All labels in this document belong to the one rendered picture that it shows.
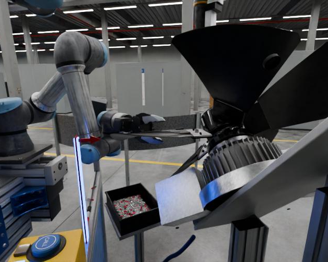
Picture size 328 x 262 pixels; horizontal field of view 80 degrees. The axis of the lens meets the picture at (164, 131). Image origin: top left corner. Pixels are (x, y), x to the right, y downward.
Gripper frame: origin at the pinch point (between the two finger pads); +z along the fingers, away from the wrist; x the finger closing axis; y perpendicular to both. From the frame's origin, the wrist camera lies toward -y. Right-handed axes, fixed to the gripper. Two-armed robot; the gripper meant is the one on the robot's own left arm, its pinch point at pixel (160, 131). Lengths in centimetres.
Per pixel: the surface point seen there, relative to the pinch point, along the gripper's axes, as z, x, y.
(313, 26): -52, -385, 1060
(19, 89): -661, -12, 139
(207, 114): 12.8, -6.8, 7.8
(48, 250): 12.0, 13.9, -38.9
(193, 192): 15.7, 15.4, -1.9
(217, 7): 16.3, -34.4, -0.7
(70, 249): 13.4, 14.5, -36.2
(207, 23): 14.3, -30.8, -1.0
